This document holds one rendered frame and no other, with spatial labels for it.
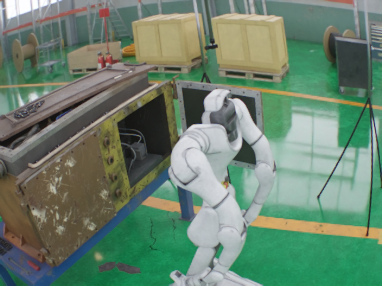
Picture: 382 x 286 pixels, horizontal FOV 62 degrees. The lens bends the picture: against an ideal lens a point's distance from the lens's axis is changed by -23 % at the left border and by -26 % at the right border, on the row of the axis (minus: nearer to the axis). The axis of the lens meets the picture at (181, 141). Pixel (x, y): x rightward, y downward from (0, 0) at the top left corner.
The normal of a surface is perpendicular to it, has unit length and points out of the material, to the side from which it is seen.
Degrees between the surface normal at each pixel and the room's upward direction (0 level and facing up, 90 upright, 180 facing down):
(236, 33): 90
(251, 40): 90
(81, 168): 90
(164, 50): 90
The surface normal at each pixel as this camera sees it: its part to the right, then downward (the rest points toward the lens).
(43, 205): 0.86, 0.12
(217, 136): -0.01, 0.39
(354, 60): -0.34, 0.44
